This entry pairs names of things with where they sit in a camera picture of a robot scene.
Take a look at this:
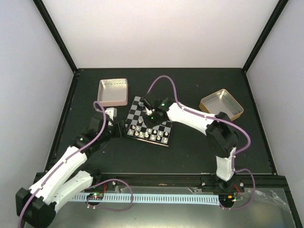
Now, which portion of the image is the black frame post left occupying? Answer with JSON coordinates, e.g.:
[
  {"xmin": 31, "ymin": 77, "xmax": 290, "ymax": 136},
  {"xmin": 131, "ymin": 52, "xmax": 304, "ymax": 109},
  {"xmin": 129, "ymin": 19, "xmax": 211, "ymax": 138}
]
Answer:
[{"xmin": 33, "ymin": 0, "xmax": 77, "ymax": 73}]

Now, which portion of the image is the black and silver chessboard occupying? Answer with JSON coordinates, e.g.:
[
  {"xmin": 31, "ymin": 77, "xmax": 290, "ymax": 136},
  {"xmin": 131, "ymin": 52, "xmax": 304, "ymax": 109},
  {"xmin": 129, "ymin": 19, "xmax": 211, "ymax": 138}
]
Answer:
[{"xmin": 126, "ymin": 96, "xmax": 172, "ymax": 147}]

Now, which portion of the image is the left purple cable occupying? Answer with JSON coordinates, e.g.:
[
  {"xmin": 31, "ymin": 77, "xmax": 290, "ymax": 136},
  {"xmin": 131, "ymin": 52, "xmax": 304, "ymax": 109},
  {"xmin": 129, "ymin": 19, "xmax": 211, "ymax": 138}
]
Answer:
[{"xmin": 18, "ymin": 101, "xmax": 107, "ymax": 228}]

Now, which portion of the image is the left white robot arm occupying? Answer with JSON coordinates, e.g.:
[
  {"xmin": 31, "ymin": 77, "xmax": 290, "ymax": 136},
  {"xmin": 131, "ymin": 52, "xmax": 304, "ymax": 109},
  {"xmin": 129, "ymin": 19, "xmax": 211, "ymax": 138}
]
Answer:
[{"xmin": 15, "ymin": 110, "xmax": 126, "ymax": 228}]

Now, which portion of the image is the pale blue cable duct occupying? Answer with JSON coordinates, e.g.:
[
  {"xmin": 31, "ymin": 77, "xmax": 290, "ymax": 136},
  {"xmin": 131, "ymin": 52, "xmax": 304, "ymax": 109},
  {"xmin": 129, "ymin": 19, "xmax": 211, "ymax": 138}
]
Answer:
[{"xmin": 70, "ymin": 192, "xmax": 219, "ymax": 206}]

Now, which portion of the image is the black mounting rail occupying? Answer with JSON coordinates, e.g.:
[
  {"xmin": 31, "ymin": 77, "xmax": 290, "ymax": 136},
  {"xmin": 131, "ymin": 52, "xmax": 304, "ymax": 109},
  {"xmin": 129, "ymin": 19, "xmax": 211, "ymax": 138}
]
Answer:
[{"xmin": 92, "ymin": 173, "xmax": 288, "ymax": 192}]

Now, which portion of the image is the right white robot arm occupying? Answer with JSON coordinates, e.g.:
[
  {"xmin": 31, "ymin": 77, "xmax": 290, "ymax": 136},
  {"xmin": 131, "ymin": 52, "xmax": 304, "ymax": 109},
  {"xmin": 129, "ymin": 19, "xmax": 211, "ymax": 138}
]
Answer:
[{"xmin": 142, "ymin": 97, "xmax": 238, "ymax": 191}]

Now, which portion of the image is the gold rectangular tin lid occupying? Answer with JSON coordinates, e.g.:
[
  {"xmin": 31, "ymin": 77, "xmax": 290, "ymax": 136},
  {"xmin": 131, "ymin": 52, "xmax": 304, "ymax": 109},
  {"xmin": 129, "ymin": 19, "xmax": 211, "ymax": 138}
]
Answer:
[{"xmin": 199, "ymin": 89, "xmax": 244, "ymax": 121}]

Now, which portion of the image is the small circuit board left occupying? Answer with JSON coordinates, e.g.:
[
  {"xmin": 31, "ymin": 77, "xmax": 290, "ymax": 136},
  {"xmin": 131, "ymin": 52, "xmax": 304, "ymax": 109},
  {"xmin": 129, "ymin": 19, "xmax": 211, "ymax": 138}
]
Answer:
[{"xmin": 86, "ymin": 193, "xmax": 104, "ymax": 200}]

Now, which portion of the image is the small circuit board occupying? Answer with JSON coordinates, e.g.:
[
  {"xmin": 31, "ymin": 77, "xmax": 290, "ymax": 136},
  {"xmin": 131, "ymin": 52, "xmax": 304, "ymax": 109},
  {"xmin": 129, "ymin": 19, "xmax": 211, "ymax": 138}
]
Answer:
[
  {"xmin": 219, "ymin": 195, "xmax": 244, "ymax": 203},
  {"xmin": 86, "ymin": 193, "xmax": 104, "ymax": 200}
]

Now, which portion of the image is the black frame post right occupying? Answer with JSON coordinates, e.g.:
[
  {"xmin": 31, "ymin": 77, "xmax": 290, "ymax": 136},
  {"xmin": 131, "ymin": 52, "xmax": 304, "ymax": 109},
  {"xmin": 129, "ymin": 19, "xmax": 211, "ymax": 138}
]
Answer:
[{"xmin": 242, "ymin": 0, "xmax": 289, "ymax": 73}]

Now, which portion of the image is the small circuit board right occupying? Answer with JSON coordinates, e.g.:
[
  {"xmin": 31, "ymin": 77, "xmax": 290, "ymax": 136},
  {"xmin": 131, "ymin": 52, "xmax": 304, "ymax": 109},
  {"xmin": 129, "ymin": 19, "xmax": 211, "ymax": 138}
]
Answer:
[{"xmin": 219, "ymin": 195, "xmax": 244, "ymax": 203}]

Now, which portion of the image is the pink square tin box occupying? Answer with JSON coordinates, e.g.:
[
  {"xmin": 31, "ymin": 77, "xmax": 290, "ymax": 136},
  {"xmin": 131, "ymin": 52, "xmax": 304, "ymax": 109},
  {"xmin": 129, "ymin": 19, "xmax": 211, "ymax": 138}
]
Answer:
[{"xmin": 97, "ymin": 78, "xmax": 128, "ymax": 107}]

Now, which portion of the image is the black frame post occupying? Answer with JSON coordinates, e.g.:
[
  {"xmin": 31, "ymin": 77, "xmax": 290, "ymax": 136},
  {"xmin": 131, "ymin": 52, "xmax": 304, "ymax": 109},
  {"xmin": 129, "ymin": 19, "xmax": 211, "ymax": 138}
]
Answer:
[
  {"xmin": 242, "ymin": 0, "xmax": 289, "ymax": 73},
  {"xmin": 33, "ymin": 0, "xmax": 77, "ymax": 73}
]

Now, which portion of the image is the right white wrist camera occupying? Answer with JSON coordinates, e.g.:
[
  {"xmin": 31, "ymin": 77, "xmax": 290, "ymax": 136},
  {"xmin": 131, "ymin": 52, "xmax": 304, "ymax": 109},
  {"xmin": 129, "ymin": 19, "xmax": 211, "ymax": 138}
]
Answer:
[{"xmin": 140, "ymin": 97, "xmax": 155, "ymax": 116}]

